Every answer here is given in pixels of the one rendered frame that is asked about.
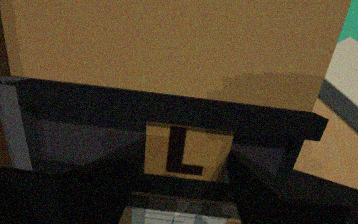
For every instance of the tan letter tile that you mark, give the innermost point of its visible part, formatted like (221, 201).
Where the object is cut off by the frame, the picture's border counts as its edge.
(186, 152)

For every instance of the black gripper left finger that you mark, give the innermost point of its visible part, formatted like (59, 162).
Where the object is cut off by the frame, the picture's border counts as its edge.
(96, 193)

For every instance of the tan cardboard board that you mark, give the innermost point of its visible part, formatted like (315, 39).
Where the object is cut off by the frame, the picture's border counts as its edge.
(80, 78)

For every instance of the beige flat rectangular slab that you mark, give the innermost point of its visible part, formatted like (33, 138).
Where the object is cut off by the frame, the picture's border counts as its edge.
(340, 85)

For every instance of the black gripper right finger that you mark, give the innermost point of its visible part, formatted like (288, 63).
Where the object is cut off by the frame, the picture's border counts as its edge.
(262, 198)

